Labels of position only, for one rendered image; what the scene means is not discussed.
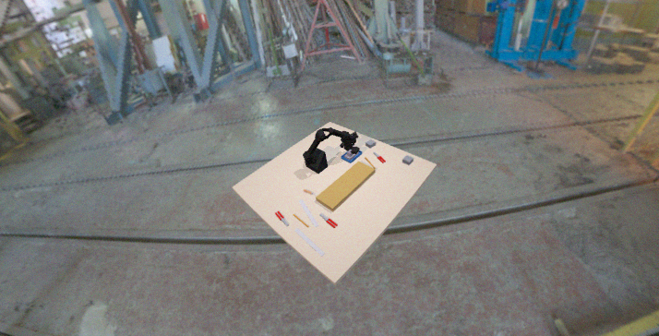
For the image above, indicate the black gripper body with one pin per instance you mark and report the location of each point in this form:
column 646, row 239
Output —
column 350, row 147

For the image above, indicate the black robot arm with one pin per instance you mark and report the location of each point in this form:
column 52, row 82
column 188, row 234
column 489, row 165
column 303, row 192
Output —
column 346, row 137

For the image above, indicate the tan panel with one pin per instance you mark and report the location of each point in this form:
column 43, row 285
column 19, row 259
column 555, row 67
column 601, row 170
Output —
column 333, row 196

